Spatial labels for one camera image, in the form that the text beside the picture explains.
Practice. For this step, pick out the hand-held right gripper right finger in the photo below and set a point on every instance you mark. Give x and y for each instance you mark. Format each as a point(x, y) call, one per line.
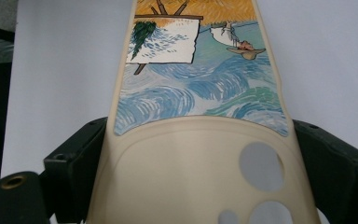
point(332, 174)

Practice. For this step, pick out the beige painted phone case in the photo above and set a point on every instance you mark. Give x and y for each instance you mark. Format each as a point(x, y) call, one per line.
point(199, 93)

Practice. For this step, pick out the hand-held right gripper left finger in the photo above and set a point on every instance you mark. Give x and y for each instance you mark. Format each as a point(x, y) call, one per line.
point(74, 168)

